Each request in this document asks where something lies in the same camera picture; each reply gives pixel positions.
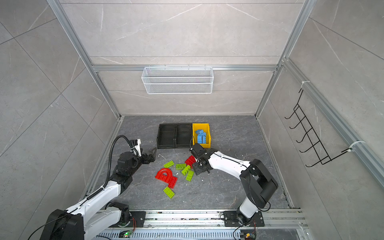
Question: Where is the white wire mesh basket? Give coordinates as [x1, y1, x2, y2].
[142, 67, 214, 95]

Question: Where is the green lego brick left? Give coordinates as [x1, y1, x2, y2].
[164, 161, 175, 168]

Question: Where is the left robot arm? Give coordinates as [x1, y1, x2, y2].
[29, 135, 157, 240]

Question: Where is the red lego brick near arch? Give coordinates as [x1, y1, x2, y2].
[168, 176, 178, 189]

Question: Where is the aluminium rail front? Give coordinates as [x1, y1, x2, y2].
[89, 209, 310, 240]

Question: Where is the white cable tie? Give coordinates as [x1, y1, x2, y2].
[348, 141, 365, 152]

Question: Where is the red arch lego piece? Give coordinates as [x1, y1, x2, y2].
[155, 168, 173, 184]

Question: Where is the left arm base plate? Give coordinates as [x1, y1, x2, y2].
[117, 211, 146, 228]

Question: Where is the green lego brick front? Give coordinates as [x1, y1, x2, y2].
[163, 187, 175, 199]

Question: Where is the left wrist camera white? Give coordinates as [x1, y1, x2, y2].
[132, 139, 142, 157]

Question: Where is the green lego brick middle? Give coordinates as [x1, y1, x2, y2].
[175, 164, 187, 170]

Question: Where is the green lego brick lower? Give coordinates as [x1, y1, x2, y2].
[186, 171, 195, 182]

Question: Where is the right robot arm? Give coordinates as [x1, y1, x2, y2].
[190, 144, 279, 226]

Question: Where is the black divided tray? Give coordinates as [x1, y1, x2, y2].
[157, 123, 193, 149]

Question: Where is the green lego brick tilted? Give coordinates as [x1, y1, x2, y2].
[182, 165, 191, 176]

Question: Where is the red lego brick large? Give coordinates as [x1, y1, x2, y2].
[185, 156, 197, 168]

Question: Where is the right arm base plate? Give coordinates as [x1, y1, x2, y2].
[219, 211, 265, 227]

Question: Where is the black wire hook rack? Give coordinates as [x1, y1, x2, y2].
[284, 89, 353, 168]

